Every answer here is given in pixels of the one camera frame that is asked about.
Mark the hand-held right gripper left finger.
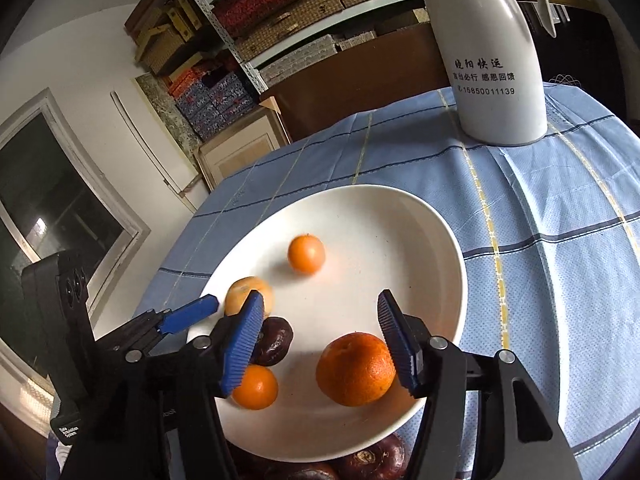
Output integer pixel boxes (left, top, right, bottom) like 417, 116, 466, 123
60, 290, 265, 480

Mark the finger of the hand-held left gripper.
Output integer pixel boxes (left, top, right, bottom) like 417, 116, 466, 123
92, 294, 221, 357

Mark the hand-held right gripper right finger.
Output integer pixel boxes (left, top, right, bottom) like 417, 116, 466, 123
377, 289, 583, 480

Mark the dark purple water chestnut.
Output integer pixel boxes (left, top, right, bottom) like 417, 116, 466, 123
334, 432, 408, 480
264, 461, 341, 480
250, 316, 295, 367

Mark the small orange mandarin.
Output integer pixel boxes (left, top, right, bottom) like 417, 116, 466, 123
288, 234, 326, 275
231, 365, 279, 411

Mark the large orange mandarin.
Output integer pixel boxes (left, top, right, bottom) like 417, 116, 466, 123
316, 332, 397, 407

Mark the pale yellow mandarin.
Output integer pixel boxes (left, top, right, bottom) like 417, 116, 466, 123
224, 276, 275, 317

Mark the white round plate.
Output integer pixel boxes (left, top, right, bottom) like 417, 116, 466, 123
186, 185, 468, 463

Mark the light wooden framed panel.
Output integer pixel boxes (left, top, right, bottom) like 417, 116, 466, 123
194, 107, 291, 193

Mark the white leaning panel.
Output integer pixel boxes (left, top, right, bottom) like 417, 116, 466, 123
110, 89, 198, 211

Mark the green marble slab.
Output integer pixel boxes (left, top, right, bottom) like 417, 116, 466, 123
135, 74, 206, 146

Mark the stack of blue patterned boxes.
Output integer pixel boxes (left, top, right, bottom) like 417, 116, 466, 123
172, 71, 256, 141

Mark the blue checked tablecloth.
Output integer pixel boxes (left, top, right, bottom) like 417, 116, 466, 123
132, 82, 640, 480

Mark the orange patterned box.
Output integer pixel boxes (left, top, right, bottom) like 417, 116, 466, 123
167, 67, 211, 98

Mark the brown wooden board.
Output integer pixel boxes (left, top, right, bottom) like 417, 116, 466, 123
260, 25, 451, 141

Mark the shelf of patterned boxes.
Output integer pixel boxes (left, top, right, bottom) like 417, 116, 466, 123
125, 0, 426, 86

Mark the white metal shelf rack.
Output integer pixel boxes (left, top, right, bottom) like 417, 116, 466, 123
170, 0, 426, 106

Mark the white thermos jug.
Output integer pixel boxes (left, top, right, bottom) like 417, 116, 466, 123
416, 0, 558, 147

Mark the window with white frame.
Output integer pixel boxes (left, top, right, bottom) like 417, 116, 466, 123
0, 87, 152, 426

